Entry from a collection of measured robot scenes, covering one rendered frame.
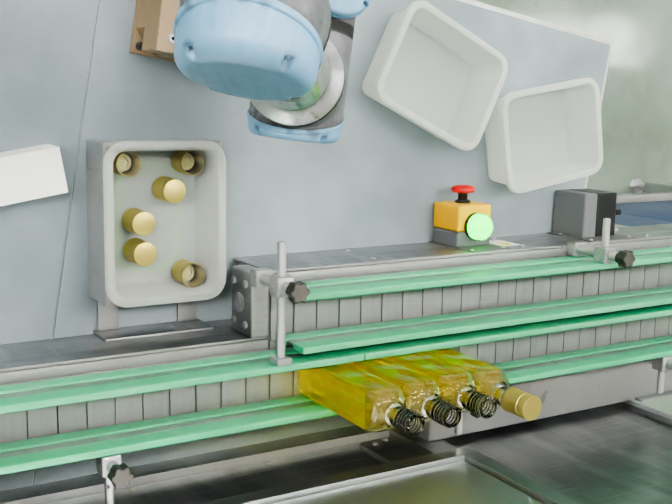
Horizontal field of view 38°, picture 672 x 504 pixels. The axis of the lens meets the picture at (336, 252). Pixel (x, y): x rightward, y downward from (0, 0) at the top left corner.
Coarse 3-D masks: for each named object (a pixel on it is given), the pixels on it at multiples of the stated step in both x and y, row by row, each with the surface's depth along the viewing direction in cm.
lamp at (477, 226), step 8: (472, 216) 161; (480, 216) 160; (488, 216) 161; (464, 224) 161; (472, 224) 159; (480, 224) 159; (488, 224) 160; (472, 232) 160; (480, 232) 159; (488, 232) 160
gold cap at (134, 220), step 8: (136, 208) 137; (128, 216) 135; (136, 216) 133; (144, 216) 134; (152, 216) 134; (128, 224) 134; (136, 224) 133; (144, 224) 134; (152, 224) 134; (136, 232) 134; (144, 232) 134
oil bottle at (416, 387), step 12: (372, 360) 140; (384, 360) 140; (372, 372) 135; (384, 372) 134; (396, 372) 134; (408, 372) 134; (396, 384) 130; (408, 384) 129; (420, 384) 129; (432, 384) 130; (408, 396) 128; (420, 396) 128; (408, 408) 129; (420, 408) 128; (432, 420) 130
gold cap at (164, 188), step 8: (160, 176) 139; (160, 184) 136; (168, 184) 135; (176, 184) 135; (152, 192) 138; (160, 192) 136; (168, 192) 135; (176, 192) 136; (184, 192) 136; (168, 200) 135; (176, 200) 136
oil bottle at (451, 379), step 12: (396, 360) 141; (408, 360) 139; (420, 360) 139; (432, 360) 139; (420, 372) 135; (432, 372) 134; (444, 372) 133; (456, 372) 133; (468, 372) 134; (444, 384) 131; (456, 384) 131; (468, 384) 132; (444, 396) 131; (456, 396) 131
